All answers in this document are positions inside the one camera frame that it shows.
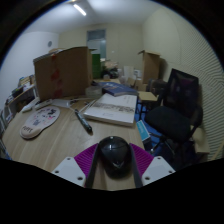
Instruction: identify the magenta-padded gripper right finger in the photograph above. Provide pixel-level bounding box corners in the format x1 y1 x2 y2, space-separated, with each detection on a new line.
129 142 177 189

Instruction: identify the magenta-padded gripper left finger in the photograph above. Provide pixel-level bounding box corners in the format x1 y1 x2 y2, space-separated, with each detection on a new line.
50 143 102 190

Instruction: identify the black computer mouse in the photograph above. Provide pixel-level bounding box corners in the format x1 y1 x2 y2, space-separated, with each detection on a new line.
98 135 133 179

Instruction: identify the white printed round mouse pad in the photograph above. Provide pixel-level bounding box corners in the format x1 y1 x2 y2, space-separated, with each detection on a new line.
19 105 61 140

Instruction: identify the small light blue box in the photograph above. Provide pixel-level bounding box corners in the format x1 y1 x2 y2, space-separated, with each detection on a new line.
135 119 152 142

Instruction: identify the black marker pen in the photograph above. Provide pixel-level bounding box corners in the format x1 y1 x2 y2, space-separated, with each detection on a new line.
73 108 94 134

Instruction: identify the black office chair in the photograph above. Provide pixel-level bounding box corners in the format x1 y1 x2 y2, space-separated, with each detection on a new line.
143 68 204 168

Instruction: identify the white remote control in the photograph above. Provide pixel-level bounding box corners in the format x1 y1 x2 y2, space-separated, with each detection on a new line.
34 98 54 111

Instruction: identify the white hardcover book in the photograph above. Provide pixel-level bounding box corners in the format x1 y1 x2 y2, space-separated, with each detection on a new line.
83 92 139 127

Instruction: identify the small wooden side table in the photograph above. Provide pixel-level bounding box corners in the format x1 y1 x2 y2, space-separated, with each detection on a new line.
137 90 158 103

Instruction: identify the small white oblong device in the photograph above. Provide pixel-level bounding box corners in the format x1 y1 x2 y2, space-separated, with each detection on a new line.
21 97 40 113

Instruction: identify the blue book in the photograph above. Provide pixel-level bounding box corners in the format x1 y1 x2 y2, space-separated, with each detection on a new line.
98 81 139 98

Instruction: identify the shelf unit with books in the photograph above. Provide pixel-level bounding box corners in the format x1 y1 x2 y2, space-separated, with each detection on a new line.
0 74 38 134

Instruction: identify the large brown cardboard box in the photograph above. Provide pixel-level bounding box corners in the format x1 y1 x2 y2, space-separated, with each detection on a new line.
32 46 94 102

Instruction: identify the open brown cardboard box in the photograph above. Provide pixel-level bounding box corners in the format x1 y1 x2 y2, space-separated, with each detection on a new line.
137 49 162 84

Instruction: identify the green cabinet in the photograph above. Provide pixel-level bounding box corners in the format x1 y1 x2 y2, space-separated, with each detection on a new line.
91 53 103 80

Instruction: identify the ceiling tube light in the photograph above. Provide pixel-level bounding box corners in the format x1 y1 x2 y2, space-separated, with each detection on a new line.
72 3 88 17

